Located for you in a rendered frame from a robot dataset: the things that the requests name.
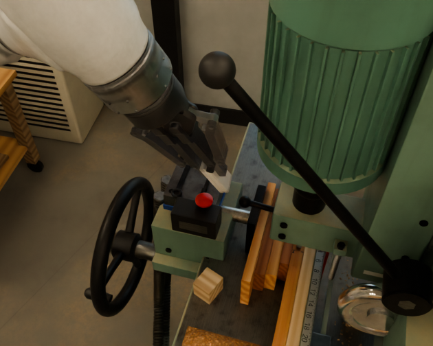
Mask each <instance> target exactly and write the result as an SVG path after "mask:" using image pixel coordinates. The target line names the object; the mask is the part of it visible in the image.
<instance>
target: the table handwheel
mask: <svg viewBox="0 0 433 346"><path fill-rule="evenodd" d="M141 193H142V198H143V203H144V217H143V225H142V233H141V235H140V234H139V233H134V228H135V221H136V216H137V209H138V205H139V202H140V196H141ZM154 193H155V192H154V189H153V186H152V185H151V183H150V182H149V181H148V180H147V179H146V178H144V177H140V176H139V177H134V178H132V179H130V180H128V181H127V182H126V183H125V184H124V185H123V186H122V187H121V188H120V189H119V191H118V192H117V194H116V195H115V197H114V198H113V200H112V202H111V204H110V205H109V208H108V210H107V212H106V214H105V217H104V220H103V221H102V225H101V227H100V230H99V234H98V237H97V240H96V245H95V249H94V252H93V259H92V263H91V275H90V291H91V300H92V303H93V306H94V308H95V309H96V311H97V313H98V314H100V315H101V316H105V317H111V316H115V315H116V314H118V313H119V312H120V311H121V310H123V308H124V307H125V306H126V305H127V303H128V302H129V301H130V299H131V297H132V296H133V293H134V292H135V290H136V288H137V286H138V284H139V282H140V279H141V277H142V274H143V272H144V269H145V266H146V263H147V260H149V261H152V260H153V257H154V255H155V246H154V244H153V243H152V241H153V232H152V228H151V225H152V222H153V214H154V213H153V212H154V211H153V205H154V204H153V195H154ZM131 198H132V199H131ZM130 199H131V207H130V211H129V216H128V220H127V224H126V229H125V230H122V229H120V230H119V231H118V232H116V233H115V231H116V229H117V226H118V223H119V221H120V218H121V216H122V214H123V212H124V210H125V208H126V206H127V204H128V203H129V201H130ZM110 250H111V254H112V256H113V259H112V261H111V263H110V264H109V266H108V268H107V264H108V260H109V254H110ZM122 260H124V261H128V262H132V263H133V266H132V269H131V272H130V273H129V276H128V278H127V280H126V282H125V284H124V286H123V287H122V289H121V291H120V292H119V294H118V295H117V297H116V298H115V299H114V300H113V301H111V302H110V303H109V302H108V299H107V294H106V285H107V283H108V282H109V280H110V278H111V276H112V275H113V273H114V272H115V270H116V268H117V267H118V266H119V265H120V263H121V261H122Z"/></svg>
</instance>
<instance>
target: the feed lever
mask: <svg viewBox="0 0 433 346"><path fill-rule="evenodd" d="M235 75H236V65H235V63H234V61H233V59H232V58H231V57H230V56H229V55H228V54H226V53H225V52H222V51H212V52H210V53H208V54H206V55H205V56H204V57H203V58H202V60H201V61H200V63H199V77H200V79H201V81H202V83H204V84H205V85H206V86H207V87H209V88H211V89H216V90H218V89H224V90H225V91H226V93H227V94H228V95H229V96H230V97H231V98H232V99H233V100H234V101H235V102H236V103H237V105H238V106H239V107H240V108H241V109H242V110H243V112H244V113H245V114H246V115H247V116H248V117H249V118H250V119H251V120H252V121H253V123H254V124H255V125H256V126H257V127H258V128H259V130H260V131H261V132H262V133H263V134H264V136H266V138H268V140H269V141H270V142H271V143H272V144H273V145H274V146H275V148H276V149H277V150H278V151H279V152H280V153H281V155H282V156H283V157H284V158H286V160H287V161H288V162H289V163H290V164H291V166H292V167H293V168H294V169H295V170H296V171H297V173H299V175H300V176H301V177H302V178H303V179H304V180H305V181H306V182H307V183H308V185H309V186H310V187H311V188H312V189H313V191H314V192H315V193H316V194H317V195H318V196H319V197H320V198H321V199H322V200H323V201H324V203H325V204H326V205H327V206H328V207H329V209H330V210H331V211H332V212H333V213H334V214H335V215H336V216H337V217H338V218H339V219H340V221H341V222H342V223H343V224H344V225H345V226H346V228H347V229H348V230H349V231H350V232H351V233H352V234H353V235H354V236H355V237H356V238H357V240H358V241H359V242H360V243H361V244H362V246H363V247H364V248H365V249H366V250H367V251H368V252H369V253H370V254H371V255H372V256H373V258H374V259H375V260H376V261H377V262H378V263H379V265H380V266H381V267H382V268H383V269H384V273H383V283H382V293H381V302H382V303H383V305H384V306H385V307H386V308H387V309H389V311H391V312H394V313H396V314H400V315H404V316H421V315H423V314H426V313H428V312H429V311H430V310H431V309H433V272H432V269H431V268H430V267H429V266H427V265H426V264H424V263H423V262H420V261H417V260H415V259H396V260H393V261H392V260H391V259H390V258H389V257H388V256H387V255H386V254H385V253H384V251H383V250H382V249H381V248H380V247H379V245H378V244H377V243H376V242H375V241H374V240H373V239H372V238H371V236H370V235H369V234H368V233H367V232H366V230H365V229H364V228H363V227H362V226H361V225H360V223H358V221H357V220H356V219H355V218H354V217H353V215H352V214H351V213H350V212H349V210H348V209H347V208H345V206H344V205H343V204H342V203H341V202H340V200H339V199H338V198H337V197H336V195H335V194H334V193H333V192H332V191H331V190H330V189H329V188H328V187H327V185H326V184H325V183H324V182H323V180H322V179H321V178H320V177H319V176H318V175H317V174H316V173H315V172H314V170H313V169H312V168H311V167H310V165H309V164H308V163H307V162H306V161H305V160H304V159H303V158H302V157H301V155H300V154H299V153H298V152H297V150H296V149H295V148H294V147H293V146H292V145H291V144H290V143H289V141H288V140H287V139H286V138H285V137H284V135H283V134H282V133H281V132H280V131H279V130H278V129H277V127H276V126H275V125H274V124H273V123H272V122H271V120H270V119H269V118H268V117H267V116H266V114H264V112H263V111H262V110H261V109H260V108H259V107H258V105H257V104H256V103H255V102H254V101H253V99H252V98H251V97H250V96H249V95H248V94H247V93H246V92H245V90H244V89H243V88H242V87H241V86H240V84H239V83H238V82H237V81H236V80H235V79H234V78H235Z"/></svg>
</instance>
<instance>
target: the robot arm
mask: <svg viewBox="0 0 433 346"><path fill-rule="evenodd" d="M22 57H30V58H34V59H36V60H39V61H41V62H44V63H45V64H47V65H49V66H51V67H53V68H55V69H56V70H58V71H66V72H68V73H71V74H73V75H74V76H76V77H77V78H79V79H80V80H81V81H82V82H83V83H84V85H85V86H86V87H87V88H88V89H89V90H91V91H93V92H94V93H95V94H96V95H97V96H98V97H99V98H100V99H101V100H102V101H103V102H104V103H105V104H106V106H107V107H108V108H109V109H111V110H112V111H113V112H115V113H117V114H124V115H125V116H126V117H127V118H128V119H129V121H130V122H131V123H132V124H133V126H132V129H131V132H130V134H131V135H132V136H134V137H136V138H138V139H141V140H142V141H145V142H146V143H147V144H148V145H150V146H151V147H153V148H154V149H156V150H157V151H158V152H160V153H161V154H163V155H164V156H165V157H167V158H168V159H170V160H171V161H172V162H173V163H175V164H177V165H178V166H179V167H181V168H184V167H185V166H186V165H189V166H190V167H191V168H193V169H197V171H198V172H199V173H200V174H201V175H202V176H204V177H206V178H207V179H208V180H209V181H210V182H211V184H213V185H214V186H215V187H216V189H217V190H218V191H219V192H220V193H224V192H225V193H228V192H229V190H230V183H231V180H232V175H231V174H230V173H229V172H228V170H227V165H226V164H225V160H226V157H227V152H228V146H227V143H226V141H225V137H224V135H223V131H222V130H221V126H220V123H219V114H220V111H219V110H218V109H216V108H212V109H211V110H210V113H207V112H203V111H199V110H198V108H197V106H196V105H195V104H193V103H192V102H190V101H189V100H188V99H187V97H186V94H185V92H184V88H183V87H182V85H181V83H180V82H179V81H178V79H176V77H175V76H174V74H173V73H172V71H173V68H172V65H171V61H170V59H169V57H168V56H167V55H166V54H165V52H164V51H163V49H162V48H161V47H160V46H159V44H158V43H157V41H156V40H155V39H154V37H153V35H152V34H151V32H150V31H149V29H148V28H146V26H145V25H144V24H143V22H142V20H141V17H140V14H139V11H138V8H137V6H136V4H135V2H134V0H0V66H1V65H6V64H10V63H13V62H18V61H19V60H20V58H22ZM198 122H199V123H200V124H201V126H202V129H200V127H199V126H198ZM203 131H205V134H204V133H203ZM178 154H179V155H180V156H179V157H178Z"/></svg>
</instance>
